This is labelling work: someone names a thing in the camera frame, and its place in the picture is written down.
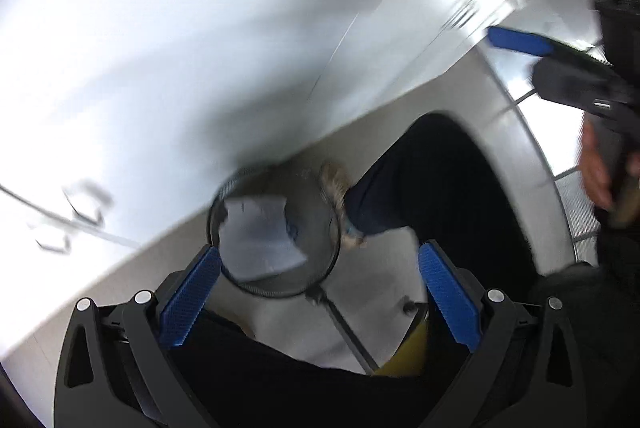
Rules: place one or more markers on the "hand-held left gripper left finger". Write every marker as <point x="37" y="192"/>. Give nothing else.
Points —
<point x="192" y="298"/>

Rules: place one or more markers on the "yellow floor object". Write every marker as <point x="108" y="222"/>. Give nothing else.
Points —
<point x="405" y="353"/>

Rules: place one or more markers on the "small grey clips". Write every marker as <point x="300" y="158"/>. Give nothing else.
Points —
<point x="85" y="208"/>

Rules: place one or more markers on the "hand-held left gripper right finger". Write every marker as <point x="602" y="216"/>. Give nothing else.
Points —
<point x="450" y="298"/>

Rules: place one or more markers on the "person's beige shoe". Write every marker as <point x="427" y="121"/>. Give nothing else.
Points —
<point x="335" y="188"/>

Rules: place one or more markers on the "person's black trouser leg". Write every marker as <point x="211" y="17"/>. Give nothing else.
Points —
<point x="425" y="178"/>

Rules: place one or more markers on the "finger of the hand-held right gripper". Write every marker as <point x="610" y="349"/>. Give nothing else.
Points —
<point x="570" y="80"/>
<point x="520" y="40"/>

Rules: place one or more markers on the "person's right forearm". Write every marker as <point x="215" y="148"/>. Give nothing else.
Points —
<point x="620" y="245"/>

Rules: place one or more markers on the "white paper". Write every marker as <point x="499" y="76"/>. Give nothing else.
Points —
<point x="260" y="238"/>

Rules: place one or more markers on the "black mesh wastebasket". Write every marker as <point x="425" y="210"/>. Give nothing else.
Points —
<point x="320" y="223"/>

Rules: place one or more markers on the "person's right hand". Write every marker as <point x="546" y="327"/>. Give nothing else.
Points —
<point x="600" y="167"/>

